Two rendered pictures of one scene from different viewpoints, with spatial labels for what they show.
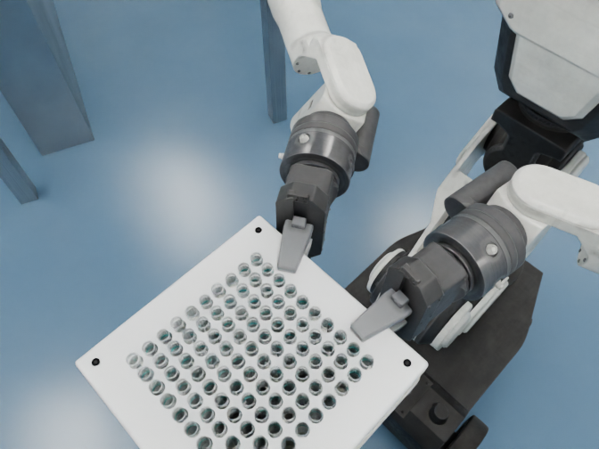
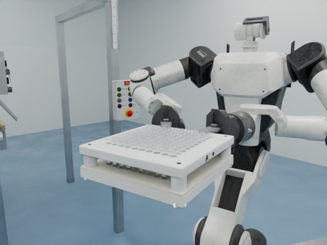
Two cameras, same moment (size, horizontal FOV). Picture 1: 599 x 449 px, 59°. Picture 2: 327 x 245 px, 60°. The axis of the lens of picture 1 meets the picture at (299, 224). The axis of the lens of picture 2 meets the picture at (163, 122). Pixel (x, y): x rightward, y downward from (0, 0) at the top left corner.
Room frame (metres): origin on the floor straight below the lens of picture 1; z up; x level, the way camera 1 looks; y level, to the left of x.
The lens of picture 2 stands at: (-0.42, 0.17, 1.21)
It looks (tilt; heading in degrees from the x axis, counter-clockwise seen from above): 12 degrees down; 348
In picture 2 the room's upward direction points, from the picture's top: straight up
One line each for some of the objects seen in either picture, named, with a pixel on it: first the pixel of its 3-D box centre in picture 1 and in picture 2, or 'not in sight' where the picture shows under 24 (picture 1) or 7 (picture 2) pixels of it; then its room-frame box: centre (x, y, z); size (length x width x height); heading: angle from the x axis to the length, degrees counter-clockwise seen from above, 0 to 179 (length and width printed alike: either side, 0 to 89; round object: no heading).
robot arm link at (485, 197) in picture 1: (499, 220); (241, 127); (0.34, -0.24, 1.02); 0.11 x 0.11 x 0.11; 37
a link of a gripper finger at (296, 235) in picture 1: (293, 243); (165, 123); (0.29, 0.01, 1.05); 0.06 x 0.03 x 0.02; 167
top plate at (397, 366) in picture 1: (251, 365); (160, 144); (0.16, 0.05, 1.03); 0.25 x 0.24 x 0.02; 45
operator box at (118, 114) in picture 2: not in sight; (126, 99); (1.46, 0.01, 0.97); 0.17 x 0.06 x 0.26; 114
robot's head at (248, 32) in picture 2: not in sight; (249, 34); (0.61, -0.39, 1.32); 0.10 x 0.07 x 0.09; 45
